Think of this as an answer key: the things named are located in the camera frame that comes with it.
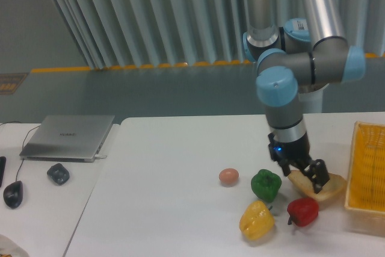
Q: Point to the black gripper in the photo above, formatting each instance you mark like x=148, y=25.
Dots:
x=296, y=153

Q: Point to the yellow wicker basket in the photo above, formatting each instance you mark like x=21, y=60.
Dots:
x=364, y=198

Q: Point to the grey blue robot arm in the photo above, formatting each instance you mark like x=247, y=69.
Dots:
x=310, y=52

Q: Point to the small dark grey tray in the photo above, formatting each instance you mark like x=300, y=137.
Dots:
x=58, y=174

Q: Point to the black computer mouse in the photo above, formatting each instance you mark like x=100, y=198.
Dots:
x=13, y=194

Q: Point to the brown egg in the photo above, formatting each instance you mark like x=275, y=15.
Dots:
x=228, y=176

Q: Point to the toast bread slice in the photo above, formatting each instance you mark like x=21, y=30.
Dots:
x=334, y=187

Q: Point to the silver laptop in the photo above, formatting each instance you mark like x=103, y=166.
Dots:
x=71, y=138

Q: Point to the black device at edge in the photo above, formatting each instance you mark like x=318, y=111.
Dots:
x=3, y=161

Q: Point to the green bell pepper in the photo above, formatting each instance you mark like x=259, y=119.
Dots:
x=265, y=185

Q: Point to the yellow bell pepper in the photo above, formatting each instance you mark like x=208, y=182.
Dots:
x=256, y=221

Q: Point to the white bag corner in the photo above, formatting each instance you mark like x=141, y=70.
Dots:
x=11, y=249

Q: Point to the red bell pepper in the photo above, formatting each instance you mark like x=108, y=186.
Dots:
x=303, y=211

